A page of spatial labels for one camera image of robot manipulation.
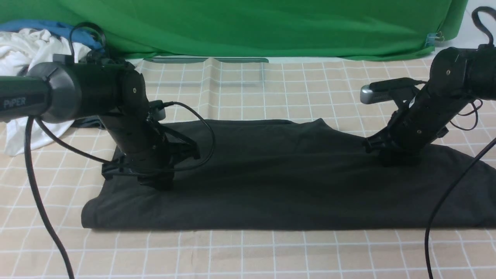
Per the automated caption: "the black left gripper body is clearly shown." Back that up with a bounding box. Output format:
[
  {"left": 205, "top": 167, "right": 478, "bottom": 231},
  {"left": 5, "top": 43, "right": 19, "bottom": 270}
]
[{"left": 102, "top": 124, "right": 200, "bottom": 190}]

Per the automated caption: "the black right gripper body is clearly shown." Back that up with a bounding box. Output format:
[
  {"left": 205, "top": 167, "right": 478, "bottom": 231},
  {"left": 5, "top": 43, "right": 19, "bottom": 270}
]
[{"left": 362, "top": 128, "right": 446, "bottom": 167}]

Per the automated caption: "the dark gray long-sleeve shirt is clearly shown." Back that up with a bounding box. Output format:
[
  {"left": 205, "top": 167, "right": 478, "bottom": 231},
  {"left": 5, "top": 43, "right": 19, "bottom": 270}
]
[{"left": 81, "top": 119, "right": 472, "bottom": 230}]

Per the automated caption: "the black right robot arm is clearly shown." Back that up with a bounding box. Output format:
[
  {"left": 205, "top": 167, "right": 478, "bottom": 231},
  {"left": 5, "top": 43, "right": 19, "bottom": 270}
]
[{"left": 360, "top": 45, "right": 495, "bottom": 166}]

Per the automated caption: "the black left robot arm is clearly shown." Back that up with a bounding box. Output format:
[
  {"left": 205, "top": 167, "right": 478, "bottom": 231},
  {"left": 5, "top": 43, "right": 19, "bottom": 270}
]
[{"left": 0, "top": 62, "right": 200, "bottom": 189}]

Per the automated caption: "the white crumpled shirt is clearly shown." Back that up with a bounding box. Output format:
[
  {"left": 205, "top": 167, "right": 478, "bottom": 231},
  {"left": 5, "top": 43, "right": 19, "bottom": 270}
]
[{"left": 0, "top": 28, "right": 101, "bottom": 157}]

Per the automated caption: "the dark teal crumpled garment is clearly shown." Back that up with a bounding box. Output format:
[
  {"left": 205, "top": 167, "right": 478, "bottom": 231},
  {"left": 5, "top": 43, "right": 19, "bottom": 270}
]
[{"left": 71, "top": 116, "right": 106, "bottom": 129}]

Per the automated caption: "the beige checkered table mat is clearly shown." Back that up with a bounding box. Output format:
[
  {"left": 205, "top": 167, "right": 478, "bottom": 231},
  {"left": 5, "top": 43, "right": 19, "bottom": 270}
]
[{"left": 0, "top": 59, "right": 496, "bottom": 279}]

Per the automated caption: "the blue binder clip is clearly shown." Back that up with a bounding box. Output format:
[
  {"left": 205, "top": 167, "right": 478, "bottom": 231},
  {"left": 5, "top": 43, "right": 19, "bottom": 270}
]
[{"left": 424, "top": 32, "right": 445, "bottom": 48}]

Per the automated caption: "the blue crumpled garment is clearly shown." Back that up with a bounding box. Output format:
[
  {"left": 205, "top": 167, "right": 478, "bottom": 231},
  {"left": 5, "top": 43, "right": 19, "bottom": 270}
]
[{"left": 0, "top": 19, "right": 102, "bottom": 49}]

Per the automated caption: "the green backdrop cloth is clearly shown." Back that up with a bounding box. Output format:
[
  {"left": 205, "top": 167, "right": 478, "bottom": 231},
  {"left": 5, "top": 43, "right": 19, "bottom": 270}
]
[{"left": 1, "top": 0, "right": 467, "bottom": 61}]

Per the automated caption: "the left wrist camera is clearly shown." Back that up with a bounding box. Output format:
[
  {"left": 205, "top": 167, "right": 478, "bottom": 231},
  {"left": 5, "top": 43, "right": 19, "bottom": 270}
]
[{"left": 149, "top": 100, "right": 175, "bottom": 121}]

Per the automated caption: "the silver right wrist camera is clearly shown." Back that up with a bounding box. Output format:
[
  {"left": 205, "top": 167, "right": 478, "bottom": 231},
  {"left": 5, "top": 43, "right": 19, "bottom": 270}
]
[{"left": 360, "top": 77, "right": 426, "bottom": 107}]

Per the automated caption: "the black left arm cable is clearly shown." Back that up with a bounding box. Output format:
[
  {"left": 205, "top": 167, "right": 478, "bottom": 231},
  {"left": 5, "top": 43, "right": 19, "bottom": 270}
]
[{"left": 24, "top": 22, "right": 216, "bottom": 279}]

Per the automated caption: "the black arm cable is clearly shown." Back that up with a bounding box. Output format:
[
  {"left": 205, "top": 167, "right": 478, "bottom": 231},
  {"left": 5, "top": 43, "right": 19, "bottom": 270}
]
[
  {"left": 424, "top": 6, "right": 496, "bottom": 279},
  {"left": 24, "top": 22, "right": 216, "bottom": 279}
]

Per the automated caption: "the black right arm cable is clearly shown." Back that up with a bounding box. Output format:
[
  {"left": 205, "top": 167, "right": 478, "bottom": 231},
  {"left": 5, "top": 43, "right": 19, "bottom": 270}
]
[{"left": 424, "top": 6, "right": 496, "bottom": 279}]

